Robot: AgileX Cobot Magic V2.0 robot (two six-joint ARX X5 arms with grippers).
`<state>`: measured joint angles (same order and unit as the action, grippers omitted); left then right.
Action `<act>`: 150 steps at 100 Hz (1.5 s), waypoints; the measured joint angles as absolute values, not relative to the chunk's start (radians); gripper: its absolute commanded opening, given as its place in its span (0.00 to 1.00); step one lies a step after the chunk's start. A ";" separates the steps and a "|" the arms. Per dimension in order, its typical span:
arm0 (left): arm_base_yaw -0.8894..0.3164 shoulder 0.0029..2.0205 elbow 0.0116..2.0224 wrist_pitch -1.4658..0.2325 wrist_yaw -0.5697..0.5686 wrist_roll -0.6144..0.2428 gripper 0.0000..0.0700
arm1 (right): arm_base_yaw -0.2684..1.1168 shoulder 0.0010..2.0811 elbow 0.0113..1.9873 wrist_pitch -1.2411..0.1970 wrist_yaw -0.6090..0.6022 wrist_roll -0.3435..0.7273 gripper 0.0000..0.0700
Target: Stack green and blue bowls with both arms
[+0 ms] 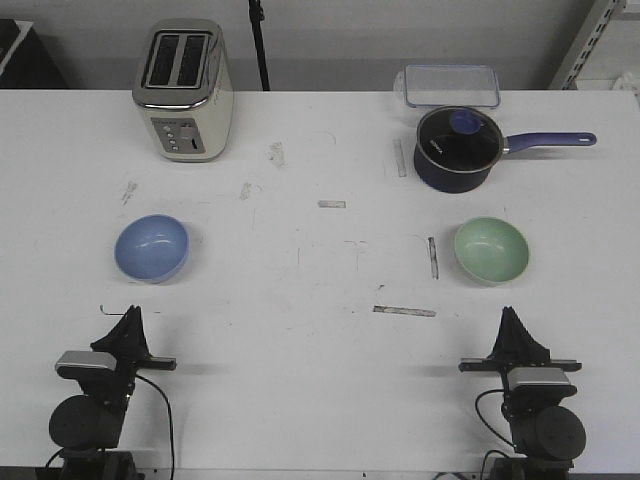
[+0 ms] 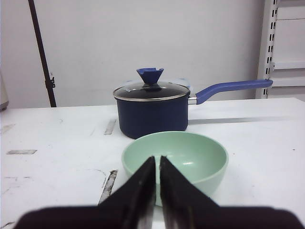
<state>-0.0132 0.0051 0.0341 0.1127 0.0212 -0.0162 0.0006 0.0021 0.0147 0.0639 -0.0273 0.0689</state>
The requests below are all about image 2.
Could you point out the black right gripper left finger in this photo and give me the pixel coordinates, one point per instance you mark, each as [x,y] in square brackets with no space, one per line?
[129,207]

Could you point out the white slotted shelf rack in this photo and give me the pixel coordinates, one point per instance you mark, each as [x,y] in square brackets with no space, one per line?
[282,49]

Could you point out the clear plastic food container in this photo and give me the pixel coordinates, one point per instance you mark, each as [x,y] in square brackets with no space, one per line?
[182,81]

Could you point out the dark blue saucepan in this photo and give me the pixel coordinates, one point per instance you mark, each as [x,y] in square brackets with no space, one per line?
[137,119]

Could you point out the black tripod pole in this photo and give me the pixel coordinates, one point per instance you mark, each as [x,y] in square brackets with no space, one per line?
[49,80]

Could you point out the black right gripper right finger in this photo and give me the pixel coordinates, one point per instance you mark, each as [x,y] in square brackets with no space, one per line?
[186,207]

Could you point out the cream silver toaster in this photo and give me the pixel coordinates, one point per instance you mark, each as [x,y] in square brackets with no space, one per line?
[4,101]

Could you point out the light green bowl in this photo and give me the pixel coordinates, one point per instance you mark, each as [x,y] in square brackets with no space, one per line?
[201,160]

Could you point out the glass lid blue knob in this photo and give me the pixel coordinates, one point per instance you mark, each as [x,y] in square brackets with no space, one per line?
[150,88]

